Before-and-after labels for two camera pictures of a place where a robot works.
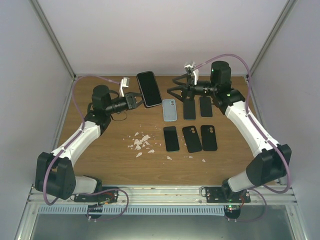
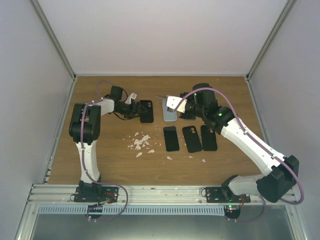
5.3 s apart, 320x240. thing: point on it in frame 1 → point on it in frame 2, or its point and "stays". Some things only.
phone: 171,138 stays
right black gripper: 184,89 → 183,94
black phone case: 192,139 stays
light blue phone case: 169,110 stays
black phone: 149,89 → 161,97
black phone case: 208,138 stays
